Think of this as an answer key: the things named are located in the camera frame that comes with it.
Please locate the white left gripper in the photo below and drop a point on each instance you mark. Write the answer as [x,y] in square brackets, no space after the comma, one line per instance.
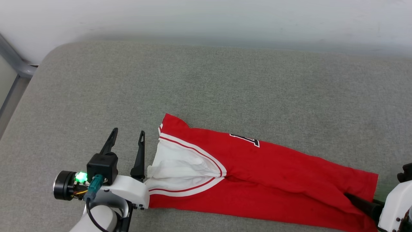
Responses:
[132,191]

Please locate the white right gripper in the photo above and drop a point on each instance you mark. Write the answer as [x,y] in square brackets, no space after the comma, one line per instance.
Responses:
[397,209]

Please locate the red and white garment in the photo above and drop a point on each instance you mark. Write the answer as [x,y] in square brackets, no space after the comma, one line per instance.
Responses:
[273,167]

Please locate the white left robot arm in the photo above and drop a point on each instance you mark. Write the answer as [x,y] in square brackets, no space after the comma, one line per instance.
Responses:
[99,220]

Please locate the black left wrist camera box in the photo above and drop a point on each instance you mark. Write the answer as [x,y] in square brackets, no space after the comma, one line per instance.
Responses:
[103,167]

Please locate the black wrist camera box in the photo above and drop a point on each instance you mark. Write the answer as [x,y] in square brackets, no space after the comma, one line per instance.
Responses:
[103,167]
[406,174]

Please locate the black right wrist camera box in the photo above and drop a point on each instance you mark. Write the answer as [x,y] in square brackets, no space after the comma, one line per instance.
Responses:
[406,174]

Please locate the grey metal frame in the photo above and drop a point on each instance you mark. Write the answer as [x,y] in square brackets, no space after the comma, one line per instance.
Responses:
[17,66]

